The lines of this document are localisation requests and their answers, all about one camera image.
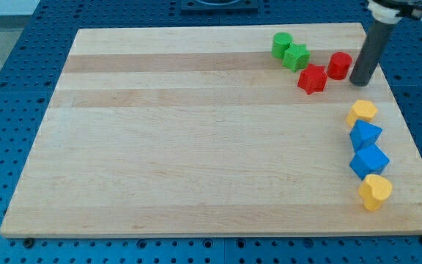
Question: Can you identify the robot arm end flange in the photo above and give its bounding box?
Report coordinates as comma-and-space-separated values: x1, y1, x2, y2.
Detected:
367, 0, 422, 24

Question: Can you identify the blue triangle block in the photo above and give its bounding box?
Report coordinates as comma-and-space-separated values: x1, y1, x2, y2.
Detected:
349, 120, 383, 151

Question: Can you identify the wooden board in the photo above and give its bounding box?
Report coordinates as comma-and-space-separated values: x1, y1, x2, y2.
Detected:
0, 23, 422, 238

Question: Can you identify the green star block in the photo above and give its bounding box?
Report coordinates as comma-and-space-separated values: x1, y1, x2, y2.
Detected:
283, 43, 311, 72

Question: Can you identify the green cylinder block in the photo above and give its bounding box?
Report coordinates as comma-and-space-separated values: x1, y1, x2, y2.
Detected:
271, 32, 293, 59

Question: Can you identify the red star block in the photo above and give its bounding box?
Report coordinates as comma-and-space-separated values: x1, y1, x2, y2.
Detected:
297, 63, 327, 95

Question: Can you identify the red cylinder block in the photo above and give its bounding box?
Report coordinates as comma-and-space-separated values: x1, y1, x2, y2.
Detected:
327, 52, 352, 80

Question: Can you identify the yellow hexagon block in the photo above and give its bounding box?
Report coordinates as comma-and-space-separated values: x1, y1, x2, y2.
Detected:
346, 100, 378, 128

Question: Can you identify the blue cube block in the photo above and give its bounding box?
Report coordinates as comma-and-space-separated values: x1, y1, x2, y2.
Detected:
349, 144, 390, 180

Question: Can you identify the yellow heart block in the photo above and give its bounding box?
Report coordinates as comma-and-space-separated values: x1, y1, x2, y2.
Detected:
358, 174, 393, 211

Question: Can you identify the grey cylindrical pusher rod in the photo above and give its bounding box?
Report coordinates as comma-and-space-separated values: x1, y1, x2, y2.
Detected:
349, 20, 396, 87

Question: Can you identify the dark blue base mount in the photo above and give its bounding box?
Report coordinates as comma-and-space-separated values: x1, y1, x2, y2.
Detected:
178, 0, 260, 13

